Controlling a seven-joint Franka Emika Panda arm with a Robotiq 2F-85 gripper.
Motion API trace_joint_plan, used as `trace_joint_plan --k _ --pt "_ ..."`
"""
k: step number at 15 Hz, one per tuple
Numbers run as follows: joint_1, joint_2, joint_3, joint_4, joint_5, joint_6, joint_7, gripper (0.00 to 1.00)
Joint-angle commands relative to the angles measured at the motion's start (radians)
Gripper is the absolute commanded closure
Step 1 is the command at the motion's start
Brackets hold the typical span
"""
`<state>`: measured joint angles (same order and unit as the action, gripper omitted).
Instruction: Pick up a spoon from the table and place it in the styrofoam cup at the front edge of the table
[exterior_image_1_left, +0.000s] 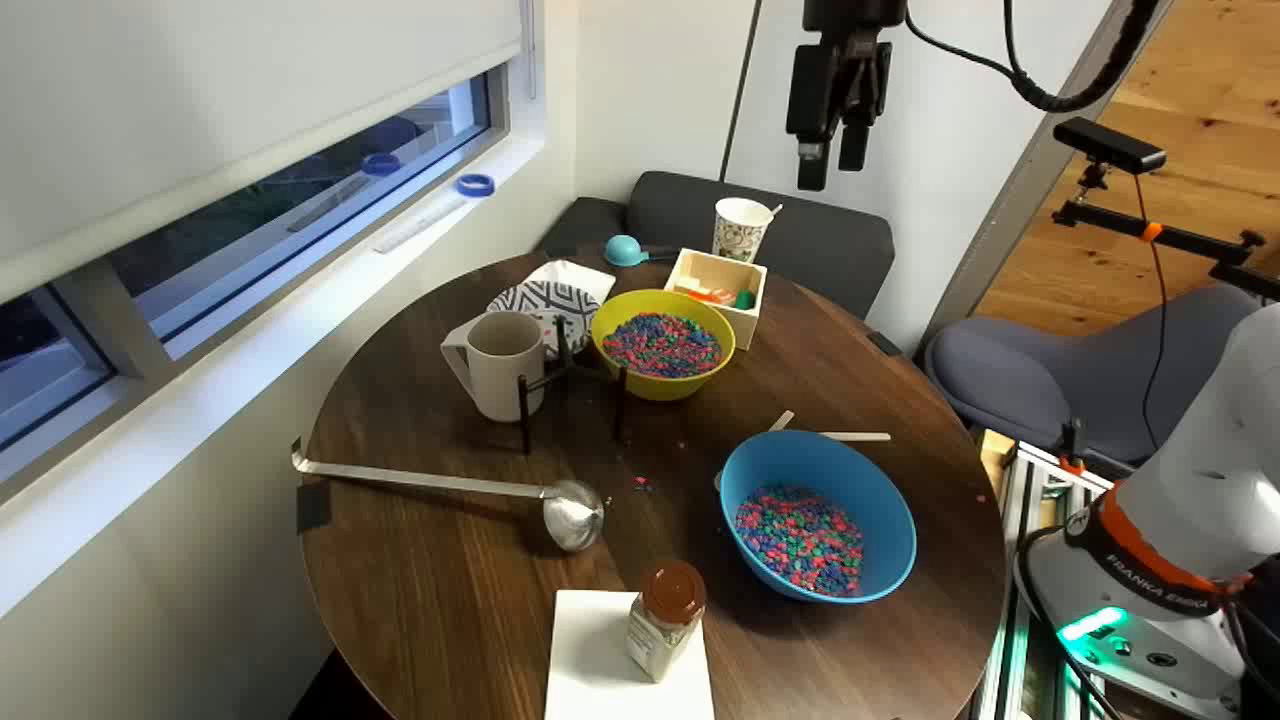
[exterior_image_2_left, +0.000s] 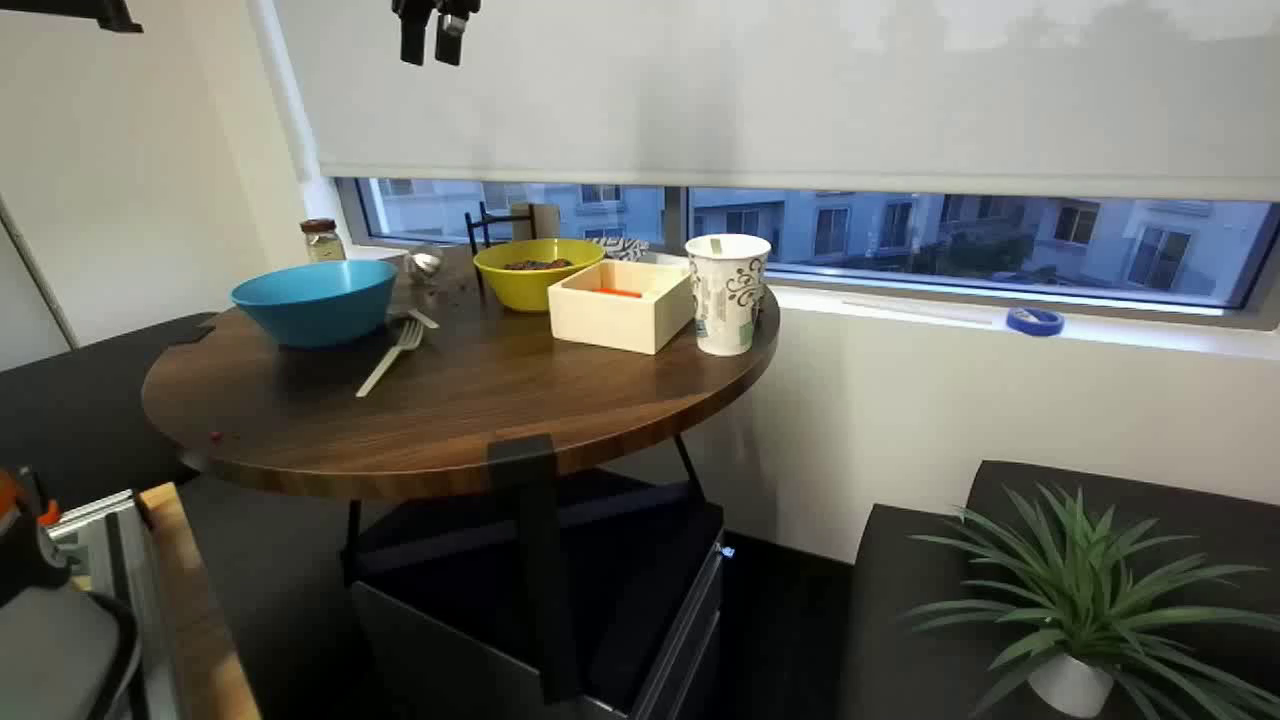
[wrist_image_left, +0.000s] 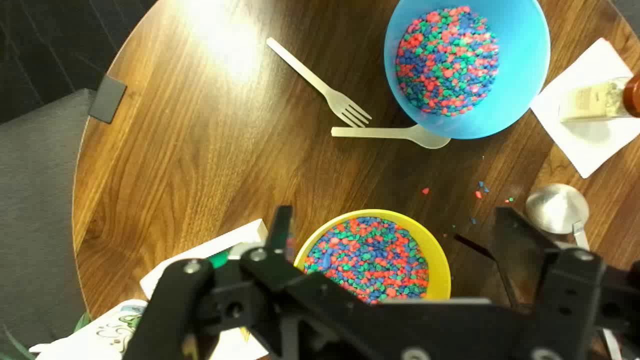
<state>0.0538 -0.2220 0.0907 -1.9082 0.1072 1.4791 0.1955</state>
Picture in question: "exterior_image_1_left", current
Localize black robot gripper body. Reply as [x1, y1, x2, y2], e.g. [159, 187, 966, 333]
[802, 0, 905, 70]

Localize white styrofoam cup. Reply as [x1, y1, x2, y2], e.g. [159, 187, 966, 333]
[711, 198, 776, 259]

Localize dark grey sofa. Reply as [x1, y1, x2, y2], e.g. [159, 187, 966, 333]
[538, 171, 896, 317]

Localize small white wooden box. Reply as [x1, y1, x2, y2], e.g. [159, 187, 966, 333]
[666, 248, 770, 346]

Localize teal ball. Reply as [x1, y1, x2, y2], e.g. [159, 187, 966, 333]
[603, 234, 647, 269]

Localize yellow green bowl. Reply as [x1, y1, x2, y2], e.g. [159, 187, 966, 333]
[587, 289, 738, 402]

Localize colourful beads in yellow bowl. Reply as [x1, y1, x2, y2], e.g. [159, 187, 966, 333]
[603, 312, 721, 375]

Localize patterned white cloth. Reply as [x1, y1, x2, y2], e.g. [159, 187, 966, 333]
[493, 259, 618, 360]

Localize grey chair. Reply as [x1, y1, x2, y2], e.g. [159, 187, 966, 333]
[923, 285, 1258, 465]

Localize beige ceramic pitcher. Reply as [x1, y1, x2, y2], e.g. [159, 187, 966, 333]
[439, 312, 543, 424]

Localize blue plastic bowl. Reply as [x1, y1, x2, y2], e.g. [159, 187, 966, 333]
[715, 427, 917, 607]

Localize colourful beads in blue bowl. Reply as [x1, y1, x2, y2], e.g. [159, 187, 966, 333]
[738, 483, 864, 596]

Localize metal ladle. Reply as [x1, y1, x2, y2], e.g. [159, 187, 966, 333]
[293, 454, 609, 554]

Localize spice jar brown lid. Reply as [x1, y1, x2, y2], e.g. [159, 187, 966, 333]
[629, 559, 708, 680]

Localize white square napkin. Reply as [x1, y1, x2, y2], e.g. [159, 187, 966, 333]
[543, 589, 715, 720]

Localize white roller blind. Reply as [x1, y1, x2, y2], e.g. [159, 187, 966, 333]
[0, 0, 528, 301]

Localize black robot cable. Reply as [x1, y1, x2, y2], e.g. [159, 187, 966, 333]
[902, 0, 1170, 116]

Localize black camera on stand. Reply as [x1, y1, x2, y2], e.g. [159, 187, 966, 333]
[1053, 116, 1259, 263]

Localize black wire bowl stand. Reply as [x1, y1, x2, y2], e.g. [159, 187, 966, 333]
[515, 317, 629, 458]

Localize white robot arm orange ring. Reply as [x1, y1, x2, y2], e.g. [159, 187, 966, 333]
[1023, 301, 1280, 720]

